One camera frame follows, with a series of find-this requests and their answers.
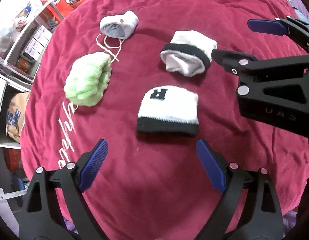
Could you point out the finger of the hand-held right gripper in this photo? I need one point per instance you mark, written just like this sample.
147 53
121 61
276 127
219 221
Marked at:
249 73
267 26

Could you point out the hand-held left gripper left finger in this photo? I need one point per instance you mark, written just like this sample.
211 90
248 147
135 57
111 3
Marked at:
93 166

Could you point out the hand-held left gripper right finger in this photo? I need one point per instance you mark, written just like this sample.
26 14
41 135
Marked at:
210 166

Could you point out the white sock with black band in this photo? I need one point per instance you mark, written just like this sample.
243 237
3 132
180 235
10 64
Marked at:
192 52

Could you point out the white sock with black letter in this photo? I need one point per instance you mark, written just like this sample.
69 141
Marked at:
169 110

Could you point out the red embroidered blanket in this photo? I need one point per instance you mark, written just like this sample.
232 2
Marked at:
169 192

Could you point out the orange red bag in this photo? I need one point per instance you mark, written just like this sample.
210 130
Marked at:
13 160

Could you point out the green fuzzy sock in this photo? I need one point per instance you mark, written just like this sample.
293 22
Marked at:
88 80

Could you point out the brown paper bag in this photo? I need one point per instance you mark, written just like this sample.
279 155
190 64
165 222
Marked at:
17 117

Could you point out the purple cloth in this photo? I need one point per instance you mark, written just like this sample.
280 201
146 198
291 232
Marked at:
293 220

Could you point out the row of white boxes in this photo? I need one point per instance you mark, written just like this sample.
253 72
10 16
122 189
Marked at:
37 42

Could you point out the small light grey sock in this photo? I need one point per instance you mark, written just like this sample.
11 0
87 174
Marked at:
118 25

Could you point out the white shelf unit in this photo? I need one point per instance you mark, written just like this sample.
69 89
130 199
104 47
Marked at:
17 47

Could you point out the red canister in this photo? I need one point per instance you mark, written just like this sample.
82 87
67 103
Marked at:
57 3

